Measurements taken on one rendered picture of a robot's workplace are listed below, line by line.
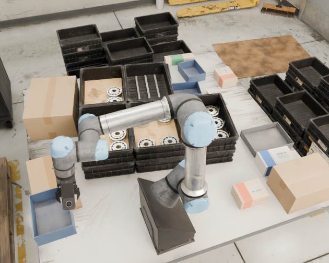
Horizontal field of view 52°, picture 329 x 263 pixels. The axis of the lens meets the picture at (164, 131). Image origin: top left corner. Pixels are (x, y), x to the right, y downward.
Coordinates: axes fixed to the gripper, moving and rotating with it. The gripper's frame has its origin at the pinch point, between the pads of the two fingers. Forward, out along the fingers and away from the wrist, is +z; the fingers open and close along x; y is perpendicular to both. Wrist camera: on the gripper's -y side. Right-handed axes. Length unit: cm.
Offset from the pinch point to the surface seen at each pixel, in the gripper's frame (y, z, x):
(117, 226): 8.3, 40.0, -22.7
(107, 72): 117, 19, -39
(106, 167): 40, 29, -23
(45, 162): 50, 28, 9
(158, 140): 49, 23, -56
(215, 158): 31, 26, -87
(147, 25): 242, 50, -107
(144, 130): 59, 23, -51
